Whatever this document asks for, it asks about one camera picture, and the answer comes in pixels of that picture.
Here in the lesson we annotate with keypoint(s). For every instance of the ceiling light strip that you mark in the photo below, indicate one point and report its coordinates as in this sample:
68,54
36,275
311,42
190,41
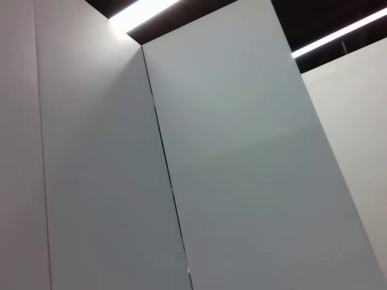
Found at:
338,33
145,10

